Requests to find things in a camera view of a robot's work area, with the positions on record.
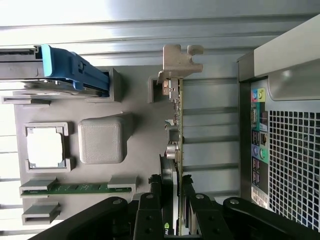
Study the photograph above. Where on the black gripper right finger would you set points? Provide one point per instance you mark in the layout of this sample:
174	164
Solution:
250	220

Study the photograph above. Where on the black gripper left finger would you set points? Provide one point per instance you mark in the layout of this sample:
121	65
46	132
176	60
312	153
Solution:
95	217

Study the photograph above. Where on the green RAM stick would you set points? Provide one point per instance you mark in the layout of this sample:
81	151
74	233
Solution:
82	188

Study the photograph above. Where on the open PC case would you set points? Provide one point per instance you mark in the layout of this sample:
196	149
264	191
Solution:
292	150

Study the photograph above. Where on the silver CPU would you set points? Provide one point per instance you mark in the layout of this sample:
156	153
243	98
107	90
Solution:
45	147

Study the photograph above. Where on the grey parts rack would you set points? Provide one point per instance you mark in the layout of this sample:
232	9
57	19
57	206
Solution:
140	140

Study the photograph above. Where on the silver hard disk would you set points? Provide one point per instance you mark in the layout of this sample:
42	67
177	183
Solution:
17	67

